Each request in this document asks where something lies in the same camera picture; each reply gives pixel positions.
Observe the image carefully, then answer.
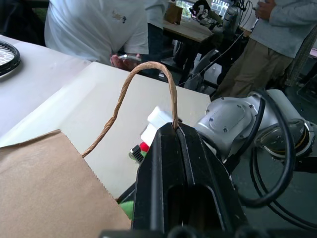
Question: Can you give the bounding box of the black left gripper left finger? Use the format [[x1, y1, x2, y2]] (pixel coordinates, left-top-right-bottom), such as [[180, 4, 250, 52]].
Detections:
[[131, 122, 191, 232]]

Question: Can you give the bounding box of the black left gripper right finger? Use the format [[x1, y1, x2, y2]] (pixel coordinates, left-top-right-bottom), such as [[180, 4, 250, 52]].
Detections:
[[177, 124, 249, 232]]

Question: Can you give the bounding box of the brown paper bag with handle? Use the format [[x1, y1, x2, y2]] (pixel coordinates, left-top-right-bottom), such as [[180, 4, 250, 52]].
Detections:
[[0, 61, 183, 238]]

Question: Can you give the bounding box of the silver smartphone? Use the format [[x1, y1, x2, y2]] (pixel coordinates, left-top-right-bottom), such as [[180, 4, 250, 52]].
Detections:
[[118, 53, 142, 62]]

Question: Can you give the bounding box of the bright green plush toy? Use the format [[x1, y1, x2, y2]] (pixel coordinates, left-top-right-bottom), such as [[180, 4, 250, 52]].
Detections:
[[118, 199, 136, 221]]

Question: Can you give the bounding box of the small brown background paper bag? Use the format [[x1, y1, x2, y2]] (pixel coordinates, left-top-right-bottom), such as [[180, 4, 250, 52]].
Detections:
[[164, 1, 184, 26]]

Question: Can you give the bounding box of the bystander hand holding phone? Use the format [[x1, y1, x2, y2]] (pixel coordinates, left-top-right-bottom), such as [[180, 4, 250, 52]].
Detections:
[[109, 53, 142, 72]]

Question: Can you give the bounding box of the red capped small item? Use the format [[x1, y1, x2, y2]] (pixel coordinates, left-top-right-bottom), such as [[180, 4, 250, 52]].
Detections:
[[128, 141, 151, 163]]

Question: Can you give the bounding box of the person in grey shirt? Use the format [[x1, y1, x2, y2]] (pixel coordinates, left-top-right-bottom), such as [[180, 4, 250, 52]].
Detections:
[[214, 0, 317, 99]]

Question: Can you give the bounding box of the wooden background table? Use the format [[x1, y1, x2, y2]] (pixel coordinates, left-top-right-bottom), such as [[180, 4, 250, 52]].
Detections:
[[162, 19, 215, 43]]

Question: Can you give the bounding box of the silver background robot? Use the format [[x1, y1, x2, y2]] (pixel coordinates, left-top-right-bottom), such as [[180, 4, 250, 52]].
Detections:
[[222, 5, 243, 34]]

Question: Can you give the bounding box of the person in white t-shirt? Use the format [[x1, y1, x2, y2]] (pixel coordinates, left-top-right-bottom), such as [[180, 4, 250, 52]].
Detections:
[[44, 0, 150, 65]]

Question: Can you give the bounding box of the black racket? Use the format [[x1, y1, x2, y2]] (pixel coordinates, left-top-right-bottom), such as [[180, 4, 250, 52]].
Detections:
[[0, 41, 21, 77]]

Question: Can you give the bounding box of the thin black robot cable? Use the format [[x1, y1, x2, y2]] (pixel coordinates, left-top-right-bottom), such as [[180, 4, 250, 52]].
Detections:
[[251, 146, 317, 230]]

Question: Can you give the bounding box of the thick black robot arm cable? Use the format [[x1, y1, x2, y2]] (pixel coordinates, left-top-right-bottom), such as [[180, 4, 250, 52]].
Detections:
[[224, 89, 297, 209]]

